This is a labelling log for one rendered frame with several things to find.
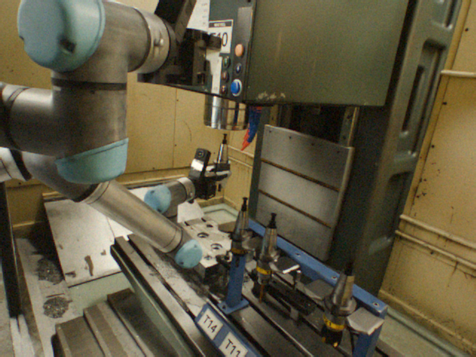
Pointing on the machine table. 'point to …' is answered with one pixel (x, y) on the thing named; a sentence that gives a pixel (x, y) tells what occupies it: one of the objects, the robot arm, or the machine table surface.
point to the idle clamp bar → (300, 305)
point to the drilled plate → (205, 268)
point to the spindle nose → (225, 114)
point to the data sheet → (200, 15)
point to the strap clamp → (224, 265)
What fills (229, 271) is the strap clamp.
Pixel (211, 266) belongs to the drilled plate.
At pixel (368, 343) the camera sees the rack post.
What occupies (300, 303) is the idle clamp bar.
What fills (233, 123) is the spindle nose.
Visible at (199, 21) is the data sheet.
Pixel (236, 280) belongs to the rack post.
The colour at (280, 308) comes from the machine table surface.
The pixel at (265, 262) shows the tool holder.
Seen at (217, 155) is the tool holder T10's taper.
